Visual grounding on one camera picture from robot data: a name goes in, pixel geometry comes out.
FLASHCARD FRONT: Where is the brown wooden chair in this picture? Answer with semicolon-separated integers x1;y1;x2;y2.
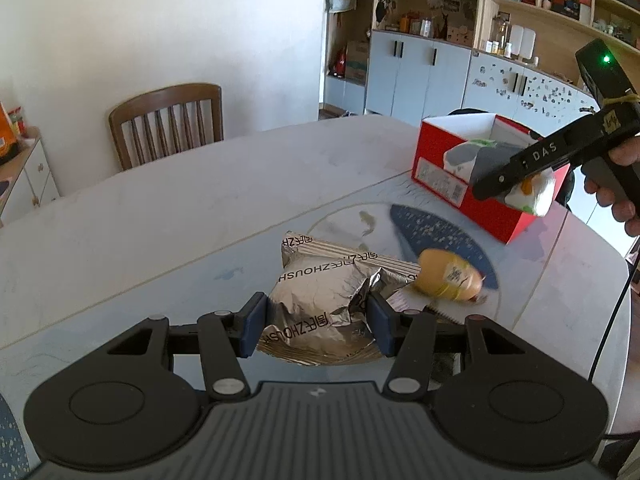
109;83;224;172

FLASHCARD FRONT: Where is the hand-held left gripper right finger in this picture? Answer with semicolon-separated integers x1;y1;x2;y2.
367;291;531;396

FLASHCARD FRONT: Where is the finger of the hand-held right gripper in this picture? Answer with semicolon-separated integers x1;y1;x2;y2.
471;109;614;202

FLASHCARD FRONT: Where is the white plastic bag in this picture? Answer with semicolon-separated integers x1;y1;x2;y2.
442;137;557;218

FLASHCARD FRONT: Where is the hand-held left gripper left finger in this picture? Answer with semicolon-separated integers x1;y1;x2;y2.
102;291;269;401

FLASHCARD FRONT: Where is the person's right hand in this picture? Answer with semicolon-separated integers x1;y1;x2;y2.
584;140;640;237

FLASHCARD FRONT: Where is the white marble desktop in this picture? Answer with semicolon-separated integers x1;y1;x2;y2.
0;114;631;461

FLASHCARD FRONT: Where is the silver foil packet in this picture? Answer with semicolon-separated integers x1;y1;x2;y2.
279;230;441;322
257;260;381;366

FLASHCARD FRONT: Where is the black cable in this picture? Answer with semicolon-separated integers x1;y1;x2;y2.
587;259;640;441

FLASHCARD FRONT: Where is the red cardboard box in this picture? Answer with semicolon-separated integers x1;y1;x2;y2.
411;113;571;245

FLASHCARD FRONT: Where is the orange snack bag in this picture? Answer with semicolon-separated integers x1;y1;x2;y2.
0;102;22;161

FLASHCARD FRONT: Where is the white side cabinet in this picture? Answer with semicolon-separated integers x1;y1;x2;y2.
0;127;61;228

